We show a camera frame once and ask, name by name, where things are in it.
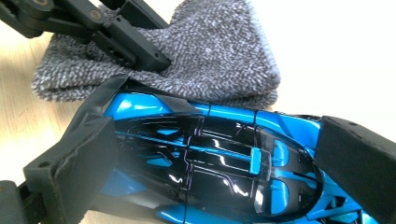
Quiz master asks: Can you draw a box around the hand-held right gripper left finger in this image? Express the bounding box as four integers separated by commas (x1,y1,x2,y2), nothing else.
22,112,120,224

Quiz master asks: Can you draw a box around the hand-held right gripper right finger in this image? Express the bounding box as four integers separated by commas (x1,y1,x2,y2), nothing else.
312,115,396,224

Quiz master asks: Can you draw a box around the grey terry cloth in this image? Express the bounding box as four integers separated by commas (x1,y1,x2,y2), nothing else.
31,0,282,110

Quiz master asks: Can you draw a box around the blue and black toy car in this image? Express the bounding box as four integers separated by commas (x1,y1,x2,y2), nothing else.
71,74,385,224

